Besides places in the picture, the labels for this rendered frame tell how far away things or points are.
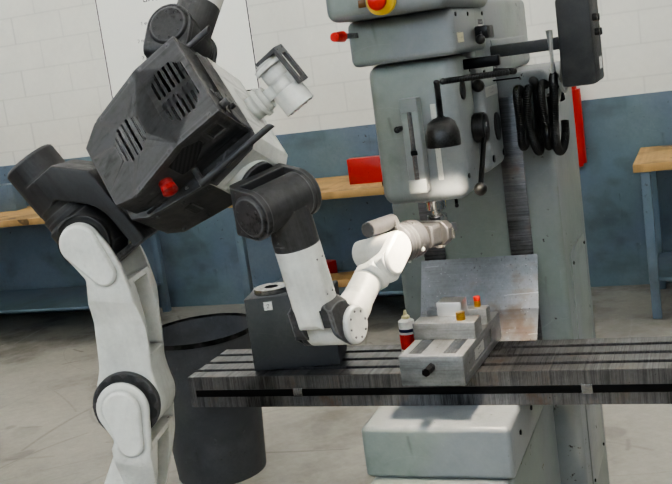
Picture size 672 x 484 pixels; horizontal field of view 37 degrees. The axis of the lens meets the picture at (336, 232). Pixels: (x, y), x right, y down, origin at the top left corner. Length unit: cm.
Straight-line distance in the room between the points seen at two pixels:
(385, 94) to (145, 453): 93
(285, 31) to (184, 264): 190
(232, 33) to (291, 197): 531
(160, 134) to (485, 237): 115
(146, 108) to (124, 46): 565
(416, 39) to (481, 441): 88
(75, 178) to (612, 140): 483
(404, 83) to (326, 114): 467
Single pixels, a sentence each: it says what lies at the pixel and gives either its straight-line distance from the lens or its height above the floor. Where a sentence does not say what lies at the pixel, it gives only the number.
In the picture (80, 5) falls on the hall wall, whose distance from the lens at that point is 775.
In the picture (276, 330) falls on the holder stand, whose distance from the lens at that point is 250.
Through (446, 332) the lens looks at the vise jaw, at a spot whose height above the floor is 101.
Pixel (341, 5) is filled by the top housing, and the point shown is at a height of 176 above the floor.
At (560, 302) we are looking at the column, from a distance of 274.
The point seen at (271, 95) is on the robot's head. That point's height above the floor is 160.
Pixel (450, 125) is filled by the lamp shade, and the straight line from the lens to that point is 208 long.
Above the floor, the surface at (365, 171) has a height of 95.
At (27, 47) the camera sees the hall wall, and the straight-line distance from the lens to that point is 803.
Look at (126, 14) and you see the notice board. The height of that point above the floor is 218.
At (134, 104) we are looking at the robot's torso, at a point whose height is 162.
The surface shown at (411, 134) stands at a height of 147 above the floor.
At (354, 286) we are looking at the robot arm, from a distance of 207.
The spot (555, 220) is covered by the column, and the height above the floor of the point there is 116.
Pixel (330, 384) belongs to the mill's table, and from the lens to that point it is 244.
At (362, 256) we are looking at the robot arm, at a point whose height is 123.
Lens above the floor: 165
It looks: 10 degrees down
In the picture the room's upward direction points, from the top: 8 degrees counter-clockwise
